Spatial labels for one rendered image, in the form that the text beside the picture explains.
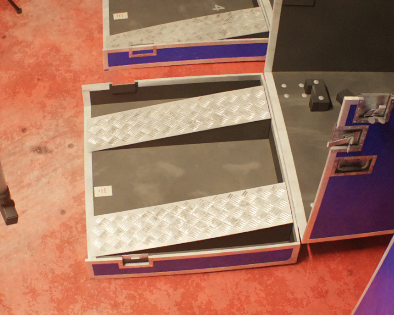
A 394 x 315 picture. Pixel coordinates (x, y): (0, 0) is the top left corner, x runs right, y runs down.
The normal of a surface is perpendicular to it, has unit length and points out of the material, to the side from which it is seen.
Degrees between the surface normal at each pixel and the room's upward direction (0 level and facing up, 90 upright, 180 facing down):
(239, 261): 90
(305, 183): 0
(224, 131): 90
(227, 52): 90
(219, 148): 2
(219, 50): 90
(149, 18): 2
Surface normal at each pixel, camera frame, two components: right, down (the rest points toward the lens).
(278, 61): 0.11, 0.79
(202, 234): -0.16, -0.58
